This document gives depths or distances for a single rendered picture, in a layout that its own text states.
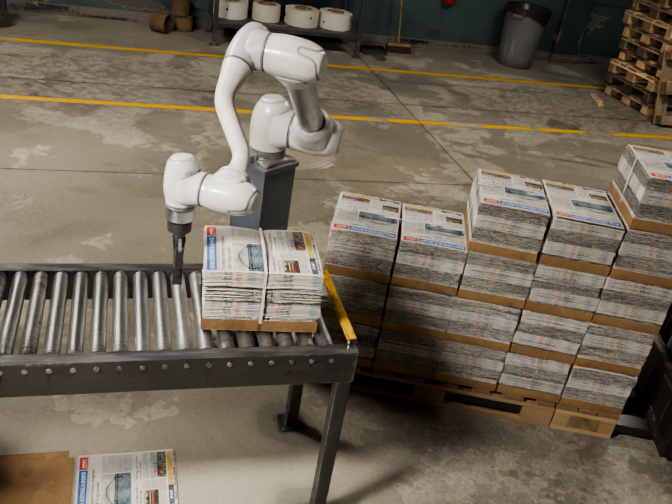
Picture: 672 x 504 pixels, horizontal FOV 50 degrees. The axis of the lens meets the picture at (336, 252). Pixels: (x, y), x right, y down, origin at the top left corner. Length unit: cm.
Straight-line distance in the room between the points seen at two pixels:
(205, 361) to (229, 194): 52
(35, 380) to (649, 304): 237
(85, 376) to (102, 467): 82
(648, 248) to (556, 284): 38
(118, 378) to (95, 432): 92
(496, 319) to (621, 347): 55
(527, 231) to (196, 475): 163
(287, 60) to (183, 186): 55
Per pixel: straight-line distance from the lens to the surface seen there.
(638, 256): 315
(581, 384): 347
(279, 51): 241
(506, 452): 339
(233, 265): 226
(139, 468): 301
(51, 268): 266
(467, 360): 333
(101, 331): 236
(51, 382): 229
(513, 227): 300
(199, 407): 327
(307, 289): 229
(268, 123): 298
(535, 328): 326
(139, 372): 226
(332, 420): 252
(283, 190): 314
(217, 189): 212
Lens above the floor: 221
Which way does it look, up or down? 29 degrees down
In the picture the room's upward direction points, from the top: 10 degrees clockwise
